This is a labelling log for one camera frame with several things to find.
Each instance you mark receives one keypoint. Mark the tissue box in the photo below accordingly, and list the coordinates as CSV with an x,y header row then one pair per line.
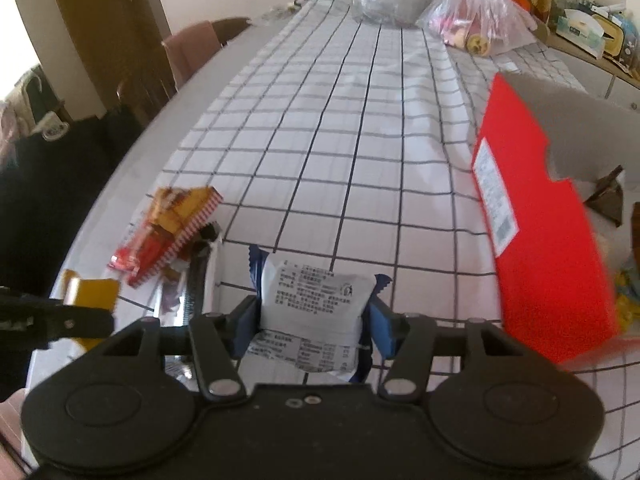
x,y
580,30

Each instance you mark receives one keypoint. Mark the red cardboard box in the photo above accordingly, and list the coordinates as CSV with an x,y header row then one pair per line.
x,y
540,240

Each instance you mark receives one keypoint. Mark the red checked snack packet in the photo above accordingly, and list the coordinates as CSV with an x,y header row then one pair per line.
x,y
187,215

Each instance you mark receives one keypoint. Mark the white and blue snack packet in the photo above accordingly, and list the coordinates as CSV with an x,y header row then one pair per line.
x,y
315,300

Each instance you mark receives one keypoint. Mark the plain red snack packet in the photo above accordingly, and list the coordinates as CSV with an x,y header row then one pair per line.
x,y
137,255

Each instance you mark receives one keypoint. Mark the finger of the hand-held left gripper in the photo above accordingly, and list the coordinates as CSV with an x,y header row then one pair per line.
x,y
55,322

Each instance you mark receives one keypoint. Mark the silver and black snack packet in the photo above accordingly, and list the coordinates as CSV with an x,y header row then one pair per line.
x,y
200,280

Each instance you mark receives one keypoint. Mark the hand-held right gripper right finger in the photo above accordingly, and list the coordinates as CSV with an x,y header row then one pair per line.
x,y
382,327

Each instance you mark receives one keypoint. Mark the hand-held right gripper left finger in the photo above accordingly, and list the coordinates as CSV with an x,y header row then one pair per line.
x,y
244,325

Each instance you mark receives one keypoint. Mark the black garment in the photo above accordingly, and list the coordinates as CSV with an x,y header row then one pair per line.
x,y
55,195

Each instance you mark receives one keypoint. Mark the orange-brown foil snack packet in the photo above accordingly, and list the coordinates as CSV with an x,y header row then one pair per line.
x,y
607,200

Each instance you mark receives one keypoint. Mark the yellow snack packet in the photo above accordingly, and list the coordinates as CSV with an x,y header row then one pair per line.
x,y
92,292

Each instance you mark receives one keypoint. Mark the pink plastic bag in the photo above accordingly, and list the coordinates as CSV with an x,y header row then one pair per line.
x,y
475,20

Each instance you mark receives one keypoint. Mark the wooden chair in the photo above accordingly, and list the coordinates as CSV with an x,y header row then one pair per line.
x,y
195,50

